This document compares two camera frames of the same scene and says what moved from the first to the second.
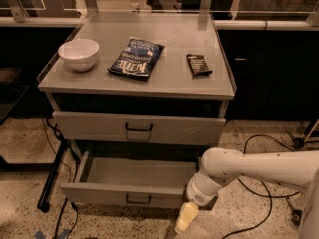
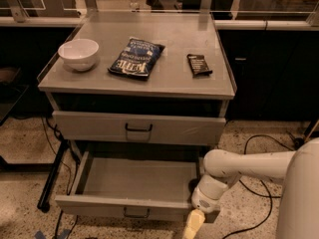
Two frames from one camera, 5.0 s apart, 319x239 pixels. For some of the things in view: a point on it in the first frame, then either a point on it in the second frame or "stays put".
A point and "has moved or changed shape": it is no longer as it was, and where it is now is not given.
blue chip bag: x=137 y=58 stays put
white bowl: x=79 y=54 stays put
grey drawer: x=137 y=179 has moved or changed shape
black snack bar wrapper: x=198 y=66 stays put
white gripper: x=196 y=195 -> x=203 y=200
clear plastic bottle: x=134 y=4 stays put
